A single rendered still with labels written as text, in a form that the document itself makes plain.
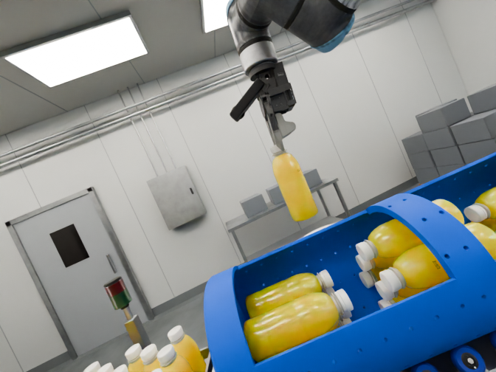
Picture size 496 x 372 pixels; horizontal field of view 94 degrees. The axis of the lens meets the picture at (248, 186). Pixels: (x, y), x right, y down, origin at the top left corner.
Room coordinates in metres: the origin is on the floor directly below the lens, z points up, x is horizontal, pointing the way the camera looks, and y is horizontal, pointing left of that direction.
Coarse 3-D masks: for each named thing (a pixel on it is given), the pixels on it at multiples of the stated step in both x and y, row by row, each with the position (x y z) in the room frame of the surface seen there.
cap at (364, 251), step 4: (356, 244) 0.49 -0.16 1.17; (360, 244) 0.49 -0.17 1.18; (364, 244) 0.48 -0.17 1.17; (356, 248) 0.50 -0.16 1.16; (360, 248) 0.48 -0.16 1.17; (364, 248) 0.48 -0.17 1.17; (368, 248) 0.47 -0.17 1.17; (360, 252) 0.49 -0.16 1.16; (364, 252) 0.47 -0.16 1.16; (368, 252) 0.47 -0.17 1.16; (372, 252) 0.47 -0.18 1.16; (360, 256) 0.50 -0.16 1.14; (364, 256) 0.48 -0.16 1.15; (368, 256) 0.47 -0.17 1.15; (372, 256) 0.47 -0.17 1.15; (364, 260) 0.49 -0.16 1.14; (368, 260) 0.47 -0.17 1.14
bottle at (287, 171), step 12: (276, 156) 0.60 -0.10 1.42; (288, 156) 0.59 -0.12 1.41; (276, 168) 0.59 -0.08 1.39; (288, 168) 0.58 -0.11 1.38; (300, 168) 0.60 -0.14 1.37; (276, 180) 0.61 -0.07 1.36; (288, 180) 0.58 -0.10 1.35; (300, 180) 0.58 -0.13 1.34; (288, 192) 0.59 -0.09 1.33; (300, 192) 0.58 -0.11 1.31; (288, 204) 0.60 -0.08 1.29; (300, 204) 0.58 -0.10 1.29; (312, 204) 0.59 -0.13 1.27; (300, 216) 0.58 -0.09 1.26; (312, 216) 0.58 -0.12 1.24
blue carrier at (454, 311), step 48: (432, 192) 0.59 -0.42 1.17; (480, 192) 0.61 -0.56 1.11; (336, 240) 0.60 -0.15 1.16; (432, 240) 0.38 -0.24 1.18; (240, 288) 0.62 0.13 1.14; (336, 288) 0.61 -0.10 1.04; (432, 288) 0.35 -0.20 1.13; (480, 288) 0.34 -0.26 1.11; (240, 336) 0.37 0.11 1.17; (336, 336) 0.35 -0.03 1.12; (384, 336) 0.34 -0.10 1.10; (432, 336) 0.35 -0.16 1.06; (480, 336) 0.37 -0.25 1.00
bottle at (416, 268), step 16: (464, 224) 0.44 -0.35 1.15; (480, 224) 0.42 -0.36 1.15; (480, 240) 0.40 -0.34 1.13; (400, 256) 0.44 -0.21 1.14; (416, 256) 0.42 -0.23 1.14; (432, 256) 0.41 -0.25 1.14; (400, 272) 0.42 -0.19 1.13; (416, 272) 0.40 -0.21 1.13; (432, 272) 0.40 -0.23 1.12; (416, 288) 0.41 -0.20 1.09
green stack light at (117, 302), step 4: (120, 292) 0.84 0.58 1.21; (124, 292) 0.85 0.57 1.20; (128, 292) 0.87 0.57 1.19; (116, 296) 0.83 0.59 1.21; (120, 296) 0.83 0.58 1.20; (124, 296) 0.84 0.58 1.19; (128, 296) 0.85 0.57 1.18; (112, 300) 0.83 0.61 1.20; (116, 300) 0.83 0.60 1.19; (120, 300) 0.83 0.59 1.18; (124, 300) 0.84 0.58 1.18; (128, 300) 0.85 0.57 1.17; (112, 304) 0.83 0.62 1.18; (116, 304) 0.83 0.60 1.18; (120, 304) 0.83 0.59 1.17; (124, 304) 0.83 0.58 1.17; (116, 308) 0.83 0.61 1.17; (120, 308) 0.83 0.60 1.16
